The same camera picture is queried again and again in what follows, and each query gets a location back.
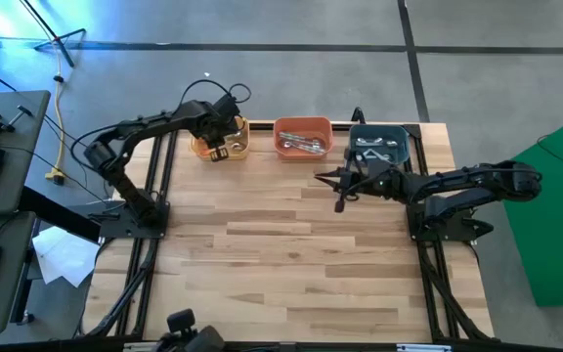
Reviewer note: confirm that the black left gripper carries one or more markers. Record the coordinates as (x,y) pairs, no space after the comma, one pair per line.
(215,129)

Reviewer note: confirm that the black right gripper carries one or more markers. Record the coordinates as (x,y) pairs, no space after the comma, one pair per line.
(347,195)

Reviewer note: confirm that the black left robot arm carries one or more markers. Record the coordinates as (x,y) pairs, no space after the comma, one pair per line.
(130,129)

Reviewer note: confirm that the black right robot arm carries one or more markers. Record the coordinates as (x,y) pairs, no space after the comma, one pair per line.
(457,181)

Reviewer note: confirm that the yellow plastic bin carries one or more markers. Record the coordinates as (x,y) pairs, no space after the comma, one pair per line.
(244,151)

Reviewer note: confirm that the orange plastic bin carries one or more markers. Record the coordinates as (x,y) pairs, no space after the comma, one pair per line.
(311,126)

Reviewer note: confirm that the dark blue plastic bin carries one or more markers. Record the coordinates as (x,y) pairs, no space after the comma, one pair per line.
(401,134)

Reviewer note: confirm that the black desk leg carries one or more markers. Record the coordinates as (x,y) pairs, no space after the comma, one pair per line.
(56,212)

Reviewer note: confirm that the white paper sheets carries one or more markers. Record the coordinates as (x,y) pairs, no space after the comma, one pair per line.
(61,254)

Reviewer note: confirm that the grey desk with keyboard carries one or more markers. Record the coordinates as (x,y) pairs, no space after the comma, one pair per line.
(22,161)

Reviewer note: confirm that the black tripod stand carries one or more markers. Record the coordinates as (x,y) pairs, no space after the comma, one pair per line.
(54,36)

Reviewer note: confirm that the green board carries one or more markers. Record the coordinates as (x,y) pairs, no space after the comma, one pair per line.
(550,220)

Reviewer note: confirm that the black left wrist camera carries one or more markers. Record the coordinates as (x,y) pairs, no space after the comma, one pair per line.
(226,105)

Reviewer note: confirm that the black table-level camera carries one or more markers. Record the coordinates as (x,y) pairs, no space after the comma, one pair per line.
(181,320)

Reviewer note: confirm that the silver metal bracket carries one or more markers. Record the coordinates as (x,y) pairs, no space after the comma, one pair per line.
(140,347)
(423,348)

